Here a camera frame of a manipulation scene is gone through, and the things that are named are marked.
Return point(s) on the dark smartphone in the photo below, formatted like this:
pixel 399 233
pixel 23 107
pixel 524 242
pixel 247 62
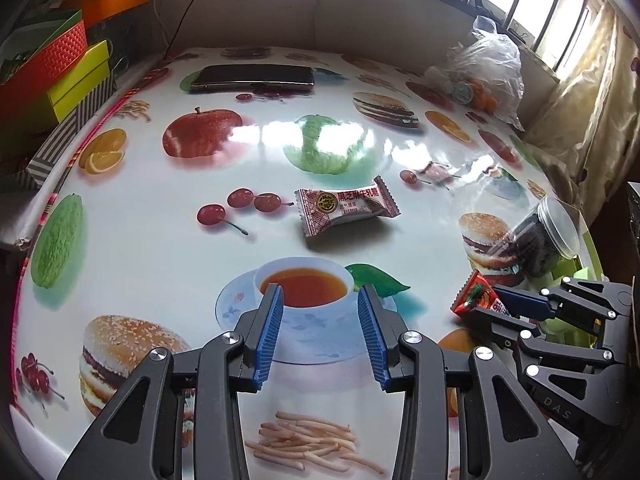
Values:
pixel 250 76

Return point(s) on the black white striped box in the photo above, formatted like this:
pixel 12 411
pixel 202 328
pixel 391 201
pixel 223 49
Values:
pixel 65 130

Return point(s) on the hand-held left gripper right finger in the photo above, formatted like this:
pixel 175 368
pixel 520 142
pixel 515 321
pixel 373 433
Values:
pixel 372 340

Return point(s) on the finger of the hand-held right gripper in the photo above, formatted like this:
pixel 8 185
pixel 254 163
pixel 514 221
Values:
pixel 520 302
pixel 495 325

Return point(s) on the light green cosmetic jar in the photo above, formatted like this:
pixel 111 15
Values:
pixel 565 266

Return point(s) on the red black snack packet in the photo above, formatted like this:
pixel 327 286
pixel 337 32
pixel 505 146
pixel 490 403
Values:
pixel 475 294

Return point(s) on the food print tablecloth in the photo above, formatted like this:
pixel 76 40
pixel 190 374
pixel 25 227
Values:
pixel 150 240

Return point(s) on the clear jar white lid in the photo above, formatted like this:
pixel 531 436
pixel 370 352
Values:
pixel 535 240

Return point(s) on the yellow-green box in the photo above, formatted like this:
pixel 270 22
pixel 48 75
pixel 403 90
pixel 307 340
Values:
pixel 80 85

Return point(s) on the clear plastic bag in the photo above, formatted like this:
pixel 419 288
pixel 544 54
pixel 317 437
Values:
pixel 485 60

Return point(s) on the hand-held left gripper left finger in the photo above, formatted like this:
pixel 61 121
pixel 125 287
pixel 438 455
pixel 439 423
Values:
pixel 270 335

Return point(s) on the white brown candy packet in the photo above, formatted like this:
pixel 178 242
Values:
pixel 345 206

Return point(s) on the cream patterned curtain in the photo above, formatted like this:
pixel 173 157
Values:
pixel 590 110

